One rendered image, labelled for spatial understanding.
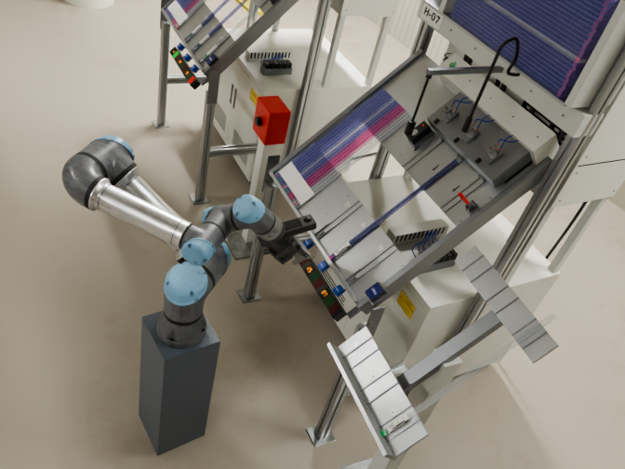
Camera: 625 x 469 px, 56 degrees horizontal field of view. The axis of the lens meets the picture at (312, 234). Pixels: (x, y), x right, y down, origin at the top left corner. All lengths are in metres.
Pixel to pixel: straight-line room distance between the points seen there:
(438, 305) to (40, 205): 1.98
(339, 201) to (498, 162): 0.54
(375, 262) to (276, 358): 0.84
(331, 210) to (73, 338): 1.17
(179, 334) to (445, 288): 0.93
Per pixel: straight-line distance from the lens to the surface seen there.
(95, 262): 2.83
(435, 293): 2.10
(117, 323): 2.59
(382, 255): 1.85
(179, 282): 1.68
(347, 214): 1.97
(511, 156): 1.82
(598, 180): 2.14
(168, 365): 1.82
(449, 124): 1.95
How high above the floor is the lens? 2.00
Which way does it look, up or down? 40 degrees down
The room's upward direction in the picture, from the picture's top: 16 degrees clockwise
